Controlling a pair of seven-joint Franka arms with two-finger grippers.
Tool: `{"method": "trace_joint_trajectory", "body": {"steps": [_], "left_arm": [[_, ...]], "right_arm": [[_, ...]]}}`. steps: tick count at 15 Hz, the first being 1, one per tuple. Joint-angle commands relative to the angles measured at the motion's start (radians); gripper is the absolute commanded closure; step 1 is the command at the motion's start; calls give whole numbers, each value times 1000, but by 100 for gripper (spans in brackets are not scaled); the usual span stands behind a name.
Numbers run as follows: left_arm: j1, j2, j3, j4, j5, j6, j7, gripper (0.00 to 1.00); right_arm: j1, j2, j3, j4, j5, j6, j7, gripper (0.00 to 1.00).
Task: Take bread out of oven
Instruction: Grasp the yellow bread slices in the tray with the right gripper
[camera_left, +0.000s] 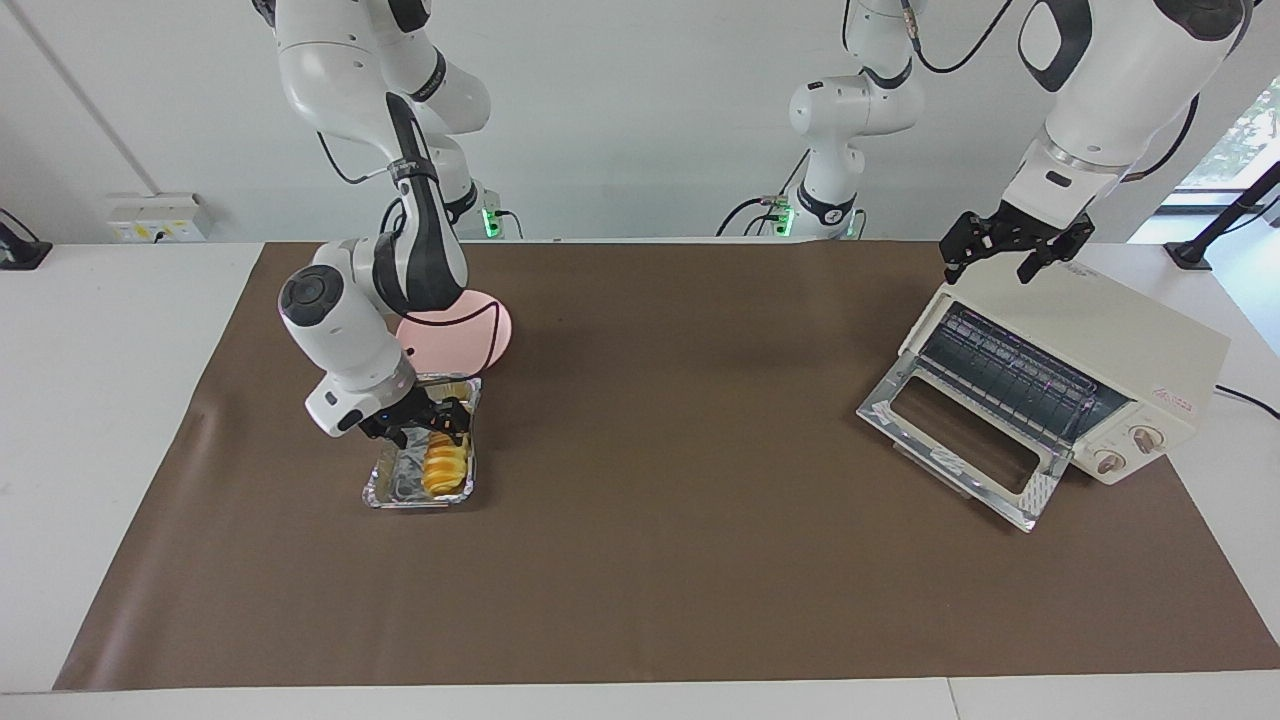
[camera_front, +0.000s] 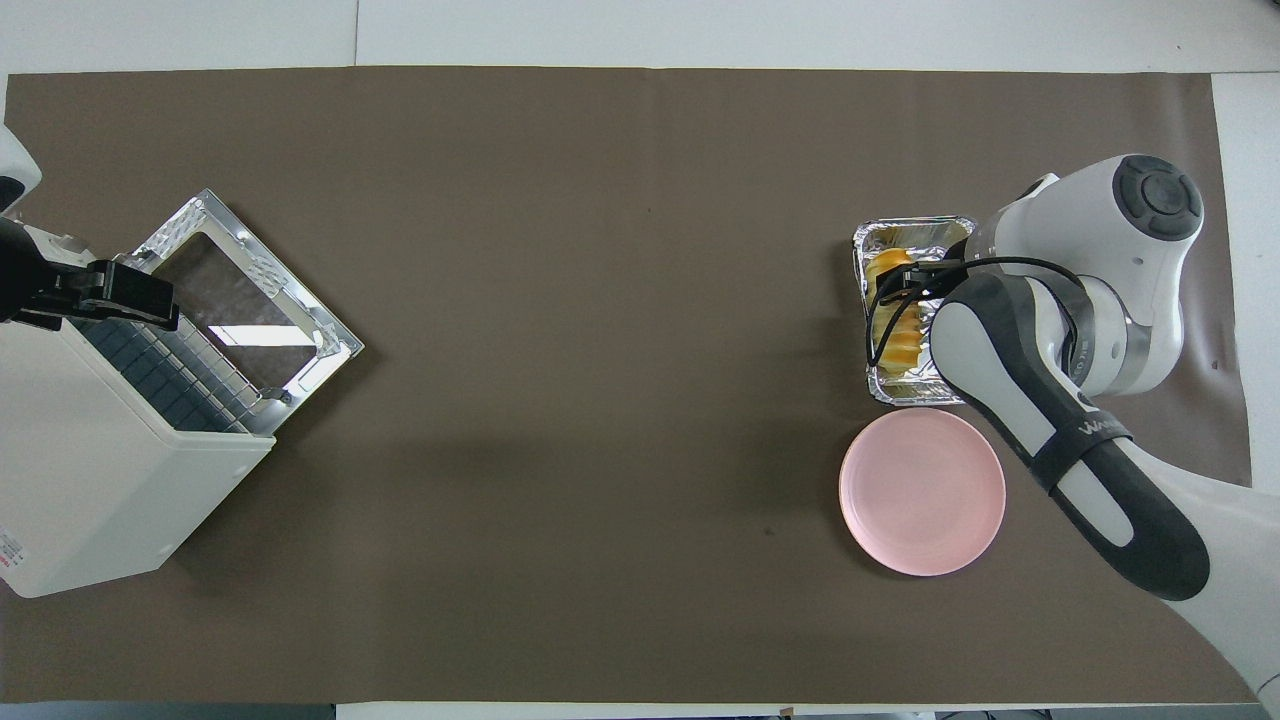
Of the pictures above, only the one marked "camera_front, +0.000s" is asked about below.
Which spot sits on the aluminium foil tray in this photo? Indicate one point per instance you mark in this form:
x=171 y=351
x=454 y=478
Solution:
x=915 y=235

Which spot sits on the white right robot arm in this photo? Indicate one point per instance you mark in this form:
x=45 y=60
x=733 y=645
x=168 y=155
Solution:
x=1130 y=240

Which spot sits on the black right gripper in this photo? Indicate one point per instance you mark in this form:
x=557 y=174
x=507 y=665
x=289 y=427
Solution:
x=930 y=282

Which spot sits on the yellow ridged bread loaf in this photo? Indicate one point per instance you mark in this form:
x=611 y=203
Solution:
x=895 y=335

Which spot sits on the pink round plate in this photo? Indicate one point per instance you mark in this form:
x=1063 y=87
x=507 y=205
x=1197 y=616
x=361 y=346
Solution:
x=922 y=492

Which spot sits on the brown table mat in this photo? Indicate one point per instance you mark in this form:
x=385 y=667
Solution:
x=600 y=400

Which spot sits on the metallic glass oven door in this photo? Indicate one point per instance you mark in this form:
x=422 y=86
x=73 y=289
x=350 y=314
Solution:
x=240 y=300

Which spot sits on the white toaster oven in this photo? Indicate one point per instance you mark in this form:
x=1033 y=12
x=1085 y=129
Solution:
x=80 y=470

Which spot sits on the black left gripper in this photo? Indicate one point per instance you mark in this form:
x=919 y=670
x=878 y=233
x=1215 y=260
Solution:
x=130 y=298

